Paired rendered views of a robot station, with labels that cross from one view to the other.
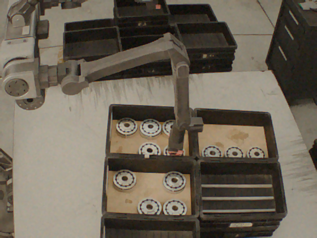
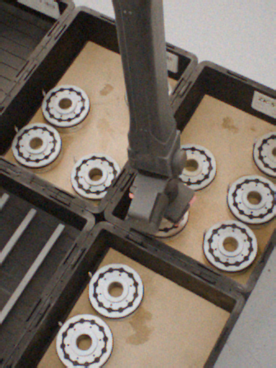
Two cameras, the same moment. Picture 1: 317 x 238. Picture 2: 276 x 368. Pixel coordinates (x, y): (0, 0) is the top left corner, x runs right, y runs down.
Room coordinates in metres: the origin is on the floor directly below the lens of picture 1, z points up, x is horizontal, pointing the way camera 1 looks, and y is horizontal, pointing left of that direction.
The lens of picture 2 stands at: (1.48, -0.43, 1.96)
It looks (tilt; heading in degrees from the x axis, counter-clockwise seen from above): 66 degrees down; 132
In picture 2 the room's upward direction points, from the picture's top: 6 degrees counter-clockwise
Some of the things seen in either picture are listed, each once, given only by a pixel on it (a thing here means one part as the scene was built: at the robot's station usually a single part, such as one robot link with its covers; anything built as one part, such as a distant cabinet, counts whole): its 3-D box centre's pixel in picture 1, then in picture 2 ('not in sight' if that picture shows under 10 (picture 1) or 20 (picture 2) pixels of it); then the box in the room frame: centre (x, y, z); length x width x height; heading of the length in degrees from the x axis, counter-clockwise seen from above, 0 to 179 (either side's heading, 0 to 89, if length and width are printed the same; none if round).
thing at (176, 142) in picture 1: (177, 136); (161, 186); (1.23, -0.08, 0.98); 0.10 x 0.07 x 0.07; 1
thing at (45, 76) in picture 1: (46, 76); not in sight; (1.05, 0.41, 1.45); 0.09 x 0.08 x 0.12; 16
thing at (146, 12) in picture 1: (139, 26); not in sight; (2.76, 0.25, 0.37); 0.40 x 0.30 x 0.45; 106
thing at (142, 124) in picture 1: (150, 127); (254, 199); (1.36, 0.04, 0.86); 0.10 x 0.10 x 0.01
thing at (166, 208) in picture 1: (175, 208); (36, 144); (0.93, -0.11, 0.86); 0.10 x 0.10 x 0.01
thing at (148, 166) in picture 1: (149, 193); (91, 117); (0.99, 0.01, 0.87); 0.40 x 0.30 x 0.11; 96
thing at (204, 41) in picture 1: (201, 56); not in sight; (2.48, -0.25, 0.37); 0.40 x 0.30 x 0.45; 106
